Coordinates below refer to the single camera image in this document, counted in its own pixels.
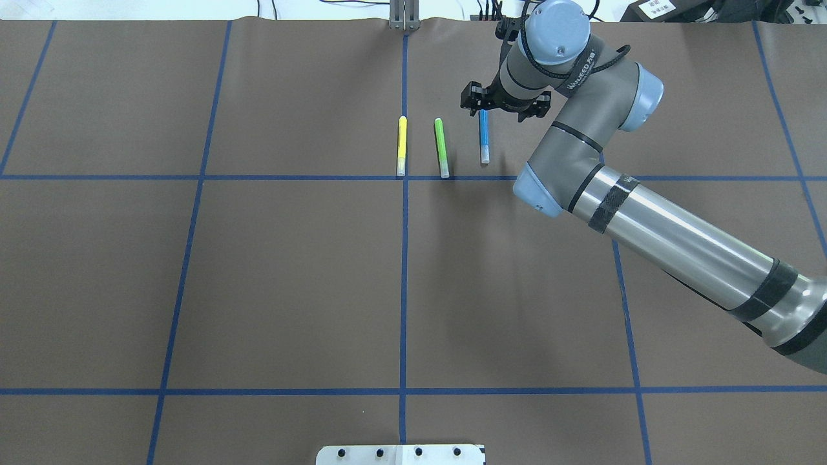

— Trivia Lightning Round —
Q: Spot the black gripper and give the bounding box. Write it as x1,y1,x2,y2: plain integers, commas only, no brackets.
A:
460,81,552,123

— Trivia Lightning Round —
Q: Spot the blue highlighter pen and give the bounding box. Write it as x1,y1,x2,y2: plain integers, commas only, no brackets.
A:
478,110,490,165

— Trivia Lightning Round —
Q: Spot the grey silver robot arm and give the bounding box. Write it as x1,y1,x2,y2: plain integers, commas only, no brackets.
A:
460,1,826,373

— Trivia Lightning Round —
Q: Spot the yellow highlighter pen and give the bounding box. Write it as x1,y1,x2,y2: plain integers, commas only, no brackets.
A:
396,115,408,178

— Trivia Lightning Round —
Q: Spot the green highlighter pen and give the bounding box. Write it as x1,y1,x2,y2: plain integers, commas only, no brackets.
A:
434,118,451,179

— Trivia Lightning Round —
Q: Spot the black power adapter box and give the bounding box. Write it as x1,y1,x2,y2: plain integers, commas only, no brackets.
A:
620,1,715,23

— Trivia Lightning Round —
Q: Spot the grey metal camera post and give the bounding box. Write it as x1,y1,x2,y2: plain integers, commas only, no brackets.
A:
388,0,421,32

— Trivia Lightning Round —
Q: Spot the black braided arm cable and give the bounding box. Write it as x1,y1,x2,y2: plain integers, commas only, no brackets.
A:
495,0,631,82

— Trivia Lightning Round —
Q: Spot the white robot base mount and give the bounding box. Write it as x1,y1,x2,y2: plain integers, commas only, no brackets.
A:
315,444,487,464

